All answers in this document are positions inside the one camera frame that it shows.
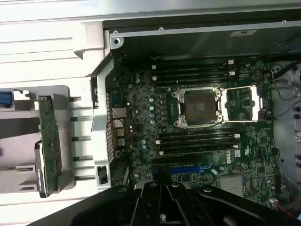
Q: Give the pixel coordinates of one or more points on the grey parts rack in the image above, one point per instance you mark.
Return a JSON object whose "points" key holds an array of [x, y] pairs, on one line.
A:
{"points": [[63, 99]]}

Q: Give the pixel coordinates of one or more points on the metal drive cage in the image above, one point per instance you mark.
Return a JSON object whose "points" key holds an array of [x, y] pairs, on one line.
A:
{"points": [[285, 146]]}

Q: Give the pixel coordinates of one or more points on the silver USB port block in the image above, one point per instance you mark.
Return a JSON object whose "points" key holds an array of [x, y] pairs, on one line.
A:
{"points": [[120, 132], [121, 142]]}

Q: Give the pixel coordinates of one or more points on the white wall sticker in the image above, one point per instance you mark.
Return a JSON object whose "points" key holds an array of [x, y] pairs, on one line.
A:
{"points": [[243, 33]]}

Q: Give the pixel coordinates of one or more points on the open black PC case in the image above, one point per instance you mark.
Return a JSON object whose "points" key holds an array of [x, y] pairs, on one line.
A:
{"points": [[188, 44]]}

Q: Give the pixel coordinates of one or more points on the metal socket cover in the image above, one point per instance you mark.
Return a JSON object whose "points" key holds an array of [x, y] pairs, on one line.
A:
{"points": [[256, 103]]}

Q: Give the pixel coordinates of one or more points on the RAM slot black clips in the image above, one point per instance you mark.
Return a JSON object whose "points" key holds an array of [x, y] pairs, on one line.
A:
{"points": [[200, 133], [192, 81], [200, 144], [192, 70]]}

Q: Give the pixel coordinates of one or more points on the metal ethernet port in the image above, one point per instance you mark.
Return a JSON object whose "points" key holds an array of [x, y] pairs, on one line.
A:
{"points": [[119, 113]]}

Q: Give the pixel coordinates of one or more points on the hard disk with blue carrier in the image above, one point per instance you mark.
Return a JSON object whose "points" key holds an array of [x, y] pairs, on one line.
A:
{"points": [[5, 100]]}

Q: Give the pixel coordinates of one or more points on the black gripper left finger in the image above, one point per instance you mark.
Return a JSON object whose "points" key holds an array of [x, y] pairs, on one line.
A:
{"points": [[145, 204]]}

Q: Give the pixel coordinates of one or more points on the silver chipset heatsink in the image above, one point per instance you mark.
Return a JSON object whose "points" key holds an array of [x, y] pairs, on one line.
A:
{"points": [[231, 186]]}

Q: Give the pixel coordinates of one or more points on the RAM slot white clips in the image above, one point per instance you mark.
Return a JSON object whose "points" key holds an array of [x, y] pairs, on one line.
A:
{"points": [[161, 153], [158, 142], [154, 78], [154, 67]]}

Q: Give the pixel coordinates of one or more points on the black expansion slot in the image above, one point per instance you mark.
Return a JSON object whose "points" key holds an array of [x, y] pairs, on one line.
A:
{"points": [[176, 160]]}

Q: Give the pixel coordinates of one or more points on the green motherboard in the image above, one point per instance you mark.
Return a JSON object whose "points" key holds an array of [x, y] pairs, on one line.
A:
{"points": [[256, 146]]}

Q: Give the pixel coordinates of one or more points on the blue expansion slot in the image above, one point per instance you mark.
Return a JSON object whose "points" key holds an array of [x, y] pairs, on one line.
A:
{"points": [[185, 170]]}

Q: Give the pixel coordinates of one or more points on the CPU socket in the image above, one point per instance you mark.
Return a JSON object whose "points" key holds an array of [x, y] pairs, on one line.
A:
{"points": [[200, 106]]}

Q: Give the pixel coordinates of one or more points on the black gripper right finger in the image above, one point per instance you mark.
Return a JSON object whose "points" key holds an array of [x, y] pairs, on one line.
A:
{"points": [[183, 204]]}

